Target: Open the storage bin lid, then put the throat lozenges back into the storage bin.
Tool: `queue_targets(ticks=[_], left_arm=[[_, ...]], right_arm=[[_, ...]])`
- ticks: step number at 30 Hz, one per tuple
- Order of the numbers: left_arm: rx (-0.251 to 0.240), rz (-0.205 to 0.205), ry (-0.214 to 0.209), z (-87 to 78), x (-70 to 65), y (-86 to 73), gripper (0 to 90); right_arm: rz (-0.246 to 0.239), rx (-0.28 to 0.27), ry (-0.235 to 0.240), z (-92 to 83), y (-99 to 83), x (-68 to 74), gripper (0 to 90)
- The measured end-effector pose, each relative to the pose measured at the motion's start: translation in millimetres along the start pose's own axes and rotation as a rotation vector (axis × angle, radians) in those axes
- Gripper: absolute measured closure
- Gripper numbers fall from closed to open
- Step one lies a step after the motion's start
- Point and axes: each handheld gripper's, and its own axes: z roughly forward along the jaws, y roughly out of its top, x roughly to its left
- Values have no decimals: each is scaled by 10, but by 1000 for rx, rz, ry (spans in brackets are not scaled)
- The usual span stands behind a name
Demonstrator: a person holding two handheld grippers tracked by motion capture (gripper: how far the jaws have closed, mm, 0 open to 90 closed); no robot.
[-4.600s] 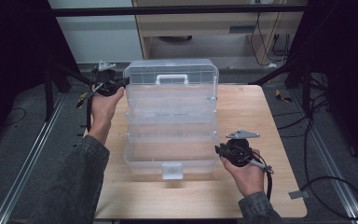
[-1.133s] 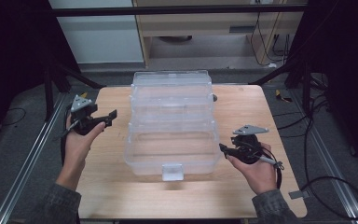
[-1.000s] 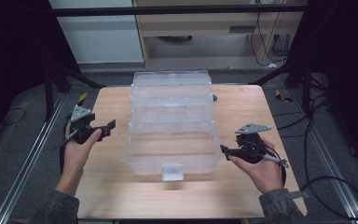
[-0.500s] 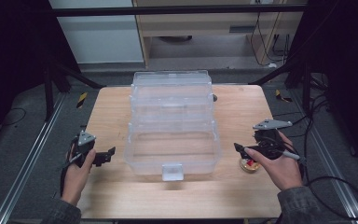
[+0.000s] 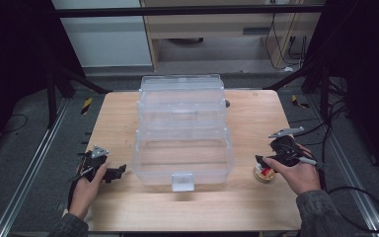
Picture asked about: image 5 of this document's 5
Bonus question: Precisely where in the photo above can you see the black horizontal frame bar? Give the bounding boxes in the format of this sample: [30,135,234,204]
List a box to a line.
[50,4,327,18]

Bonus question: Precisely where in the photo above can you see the black and yellow tape strip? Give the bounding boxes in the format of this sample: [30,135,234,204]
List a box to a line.
[80,97,94,116]
[290,94,310,110]

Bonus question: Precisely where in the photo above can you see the person's left hand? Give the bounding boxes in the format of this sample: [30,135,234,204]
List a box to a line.
[68,162,109,221]

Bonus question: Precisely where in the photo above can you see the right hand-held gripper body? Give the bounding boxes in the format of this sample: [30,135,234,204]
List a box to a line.
[268,125,318,168]

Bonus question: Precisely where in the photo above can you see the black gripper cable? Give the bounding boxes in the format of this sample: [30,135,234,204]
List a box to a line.
[314,159,379,234]

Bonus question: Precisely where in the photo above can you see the light wooden desk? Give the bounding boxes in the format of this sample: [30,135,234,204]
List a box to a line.
[140,0,327,72]

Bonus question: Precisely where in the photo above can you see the black curtain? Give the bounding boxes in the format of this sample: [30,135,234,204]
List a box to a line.
[0,0,87,159]
[309,0,379,182]

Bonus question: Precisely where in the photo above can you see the black floor cables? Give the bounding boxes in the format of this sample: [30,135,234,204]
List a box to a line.
[289,80,354,147]

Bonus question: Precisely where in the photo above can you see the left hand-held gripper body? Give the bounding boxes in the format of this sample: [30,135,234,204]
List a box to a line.
[78,144,111,183]

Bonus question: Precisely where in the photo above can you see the black hanging cables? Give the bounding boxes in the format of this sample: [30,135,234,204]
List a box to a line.
[265,12,308,71]

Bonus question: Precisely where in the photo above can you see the person's right hand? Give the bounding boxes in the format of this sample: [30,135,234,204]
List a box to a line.
[262,144,322,196]

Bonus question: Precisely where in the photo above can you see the aluminium floor rail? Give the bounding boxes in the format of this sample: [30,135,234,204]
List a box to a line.
[0,98,72,237]
[305,95,379,237]

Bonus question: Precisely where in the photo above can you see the clear plastic storage box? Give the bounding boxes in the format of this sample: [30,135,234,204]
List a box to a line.
[130,73,235,193]

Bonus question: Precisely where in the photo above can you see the black metal stand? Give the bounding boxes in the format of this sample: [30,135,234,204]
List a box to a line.
[43,60,113,129]
[263,62,334,121]

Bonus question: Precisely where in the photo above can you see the thin black floor cable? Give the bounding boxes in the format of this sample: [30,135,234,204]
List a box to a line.
[0,113,30,134]

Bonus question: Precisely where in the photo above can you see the white cabinet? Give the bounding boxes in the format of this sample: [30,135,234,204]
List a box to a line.
[50,0,154,68]

